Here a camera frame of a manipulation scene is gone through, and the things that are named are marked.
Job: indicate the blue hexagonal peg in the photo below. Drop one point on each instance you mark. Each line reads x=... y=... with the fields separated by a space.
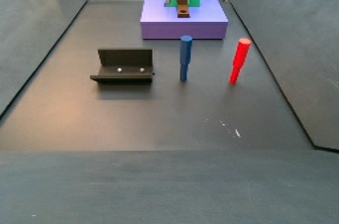
x=185 y=47

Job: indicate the purple board block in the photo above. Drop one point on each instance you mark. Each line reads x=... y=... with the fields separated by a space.
x=161 y=25

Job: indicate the black angle bracket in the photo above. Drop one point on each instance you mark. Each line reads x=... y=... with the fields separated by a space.
x=124 y=65

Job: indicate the red hexagonal peg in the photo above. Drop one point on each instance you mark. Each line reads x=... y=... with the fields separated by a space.
x=239 y=59

